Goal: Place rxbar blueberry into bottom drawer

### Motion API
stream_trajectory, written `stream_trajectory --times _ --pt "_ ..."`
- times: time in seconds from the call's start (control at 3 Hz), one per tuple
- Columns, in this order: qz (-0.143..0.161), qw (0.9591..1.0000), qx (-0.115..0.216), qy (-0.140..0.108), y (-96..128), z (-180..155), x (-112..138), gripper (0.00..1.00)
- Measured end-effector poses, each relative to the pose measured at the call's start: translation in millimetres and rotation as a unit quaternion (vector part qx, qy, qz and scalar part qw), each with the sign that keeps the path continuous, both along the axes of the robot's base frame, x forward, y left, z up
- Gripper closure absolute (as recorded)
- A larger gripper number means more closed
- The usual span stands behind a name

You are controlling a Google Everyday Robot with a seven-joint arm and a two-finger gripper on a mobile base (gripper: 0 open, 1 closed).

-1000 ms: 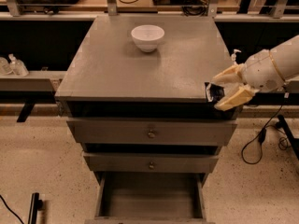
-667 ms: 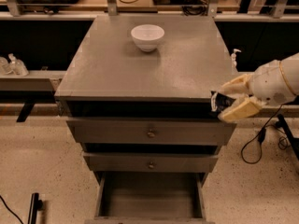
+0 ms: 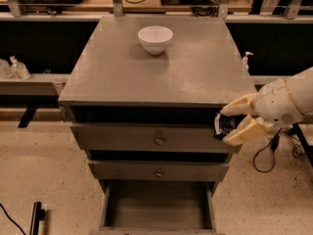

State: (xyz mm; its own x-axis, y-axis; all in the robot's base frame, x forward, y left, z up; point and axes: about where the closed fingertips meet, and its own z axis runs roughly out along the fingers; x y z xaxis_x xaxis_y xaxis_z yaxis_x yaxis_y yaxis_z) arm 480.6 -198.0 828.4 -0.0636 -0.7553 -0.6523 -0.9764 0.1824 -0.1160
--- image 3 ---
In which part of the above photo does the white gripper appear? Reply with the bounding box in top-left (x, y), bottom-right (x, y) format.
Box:
top-left (220, 79), bottom-right (304, 146)

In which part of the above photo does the dark rxbar blueberry wrapper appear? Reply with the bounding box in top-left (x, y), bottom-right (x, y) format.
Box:
top-left (213, 114), bottom-right (246, 140)

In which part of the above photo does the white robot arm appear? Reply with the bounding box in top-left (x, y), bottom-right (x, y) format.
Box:
top-left (221, 68), bottom-right (313, 146)

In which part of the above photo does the grey drawer cabinet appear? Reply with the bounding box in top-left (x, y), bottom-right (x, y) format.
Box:
top-left (57, 15), bottom-right (263, 235)

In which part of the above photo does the bottom grey drawer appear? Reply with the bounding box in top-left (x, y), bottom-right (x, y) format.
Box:
top-left (88, 180), bottom-right (224, 235)

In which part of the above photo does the grey drawer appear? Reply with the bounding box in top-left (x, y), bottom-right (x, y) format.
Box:
top-left (70, 123), bottom-right (242, 154)
top-left (88, 180), bottom-right (224, 235)
top-left (88, 160), bottom-right (229, 182)

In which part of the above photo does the middle grey drawer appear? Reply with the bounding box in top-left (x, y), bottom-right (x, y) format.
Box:
top-left (88, 160), bottom-right (229, 182)

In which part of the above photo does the top grey drawer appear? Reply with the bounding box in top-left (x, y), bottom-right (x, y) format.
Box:
top-left (70, 123), bottom-right (242, 154)

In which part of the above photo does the white pump bottle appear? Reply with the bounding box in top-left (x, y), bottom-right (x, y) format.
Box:
top-left (242, 51), bottom-right (254, 71)

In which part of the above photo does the white ceramic bowl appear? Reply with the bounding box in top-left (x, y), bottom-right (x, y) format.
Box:
top-left (138, 25), bottom-right (173, 55)

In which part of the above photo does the black stand foot left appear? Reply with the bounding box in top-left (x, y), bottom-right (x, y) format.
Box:
top-left (29, 202), bottom-right (46, 235)

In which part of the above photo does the black floor cable right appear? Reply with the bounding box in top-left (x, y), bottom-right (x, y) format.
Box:
top-left (251, 125), bottom-right (306, 174)

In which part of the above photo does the black floor cable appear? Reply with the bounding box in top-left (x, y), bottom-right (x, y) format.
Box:
top-left (0, 204), bottom-right (26, 235)
top-left (251, 125), bottom-right (306, 174)

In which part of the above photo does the black floor cable left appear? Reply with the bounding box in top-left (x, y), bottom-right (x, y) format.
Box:
top-left (0, 204), bottom-right (26, 235)

